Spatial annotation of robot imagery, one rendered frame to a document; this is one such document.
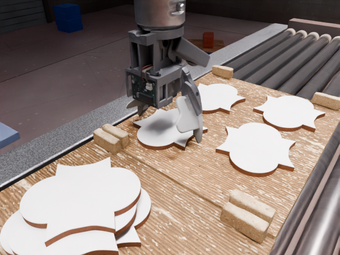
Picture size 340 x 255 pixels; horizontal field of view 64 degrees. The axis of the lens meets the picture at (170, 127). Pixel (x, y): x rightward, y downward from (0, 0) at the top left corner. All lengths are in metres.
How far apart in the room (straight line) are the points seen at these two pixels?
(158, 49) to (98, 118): 0.27
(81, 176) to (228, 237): 0.21
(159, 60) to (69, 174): 0.21
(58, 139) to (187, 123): 0.27
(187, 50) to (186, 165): 0.19
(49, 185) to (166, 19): 0.27
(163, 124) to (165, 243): 0.25
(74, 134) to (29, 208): 0.25
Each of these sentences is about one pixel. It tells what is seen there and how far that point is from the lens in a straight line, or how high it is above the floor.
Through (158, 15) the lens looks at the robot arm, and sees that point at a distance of 0.40.
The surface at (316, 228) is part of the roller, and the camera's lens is 0.45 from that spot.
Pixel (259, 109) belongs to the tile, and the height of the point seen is 0.95.
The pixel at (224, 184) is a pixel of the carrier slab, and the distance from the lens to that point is 0.44.
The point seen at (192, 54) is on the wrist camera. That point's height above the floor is 1.09.
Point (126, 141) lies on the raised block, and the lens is 0.50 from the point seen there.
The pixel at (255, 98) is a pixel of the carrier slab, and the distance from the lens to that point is 0.69.
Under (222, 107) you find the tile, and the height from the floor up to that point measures 0.95.
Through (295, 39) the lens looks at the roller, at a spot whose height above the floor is 0.91.
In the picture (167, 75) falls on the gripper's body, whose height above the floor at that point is 1.08.
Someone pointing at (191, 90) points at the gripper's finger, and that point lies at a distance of 0.46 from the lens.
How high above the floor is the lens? 1.24
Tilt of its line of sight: 34 degrees down
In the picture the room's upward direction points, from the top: straight up
